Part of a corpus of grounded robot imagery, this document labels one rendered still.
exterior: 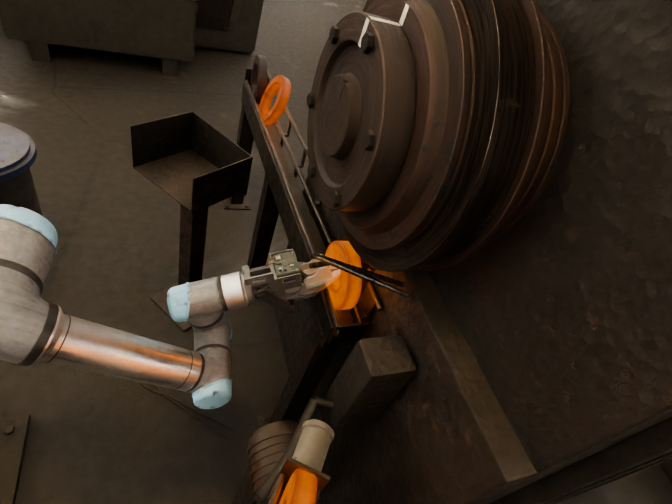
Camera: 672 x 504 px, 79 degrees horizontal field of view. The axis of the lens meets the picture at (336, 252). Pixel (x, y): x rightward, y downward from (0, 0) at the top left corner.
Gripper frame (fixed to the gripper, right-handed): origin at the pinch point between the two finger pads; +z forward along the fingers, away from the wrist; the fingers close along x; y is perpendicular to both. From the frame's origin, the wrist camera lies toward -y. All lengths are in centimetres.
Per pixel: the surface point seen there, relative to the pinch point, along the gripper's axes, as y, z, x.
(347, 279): 3.7, 0.8, -5.1
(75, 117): -47, -97, 174
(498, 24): 54, 15, -13
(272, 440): -16.2, -21.6, -25.9
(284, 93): -2, 4, 83
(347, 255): 6.2, 2.0, -1.0
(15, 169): -7, -84, 73
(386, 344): 4.5, 3.2, -21.7
